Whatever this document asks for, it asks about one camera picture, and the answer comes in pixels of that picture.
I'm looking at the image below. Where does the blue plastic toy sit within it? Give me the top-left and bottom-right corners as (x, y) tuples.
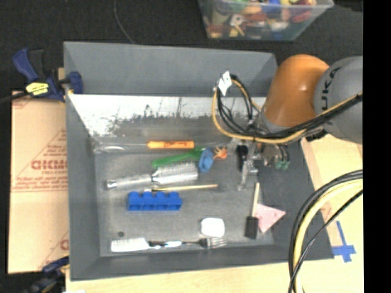
(198, 147), (214, 173)

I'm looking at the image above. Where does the pink triangle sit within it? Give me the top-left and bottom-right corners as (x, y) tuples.
(254, 204), (287, 234)

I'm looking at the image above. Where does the thin wooden stick brush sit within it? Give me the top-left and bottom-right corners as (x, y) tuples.
(150, 183), (219, 193)

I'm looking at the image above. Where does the white rounded block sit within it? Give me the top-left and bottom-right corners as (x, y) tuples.
(200, 217), (226, 238)

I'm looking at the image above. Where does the green brush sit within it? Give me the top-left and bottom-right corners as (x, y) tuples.
(151, 146), (206, 169)

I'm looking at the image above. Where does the silver hairbrush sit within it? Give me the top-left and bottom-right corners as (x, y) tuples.
(106, 161), (200, 191)

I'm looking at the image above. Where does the blue toy building block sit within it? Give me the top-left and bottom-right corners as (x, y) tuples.
(126, 190), (183, 212)

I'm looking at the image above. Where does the grey metal bin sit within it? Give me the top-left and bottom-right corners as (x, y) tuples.
(63, 41), (334, 281)

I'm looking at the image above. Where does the white toothbrush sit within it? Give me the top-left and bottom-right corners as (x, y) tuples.
(110, 237), (183, 253)

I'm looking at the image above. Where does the clear glass thing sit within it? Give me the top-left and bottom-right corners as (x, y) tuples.
(90, 138), (129, 154)

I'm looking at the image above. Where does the brown cardboard board red print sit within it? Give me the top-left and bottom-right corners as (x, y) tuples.
(7, 89), (70, 275)

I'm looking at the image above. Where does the black cylinder on white bracket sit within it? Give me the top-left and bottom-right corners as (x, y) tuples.
(235, 143), (249, 172)

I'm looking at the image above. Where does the black foam brush wooden handle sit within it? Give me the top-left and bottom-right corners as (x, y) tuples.
(244, 182), (261, 241)

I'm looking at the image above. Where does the black handled metal fork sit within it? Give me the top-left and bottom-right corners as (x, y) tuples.
(148, 237), (228, 250)

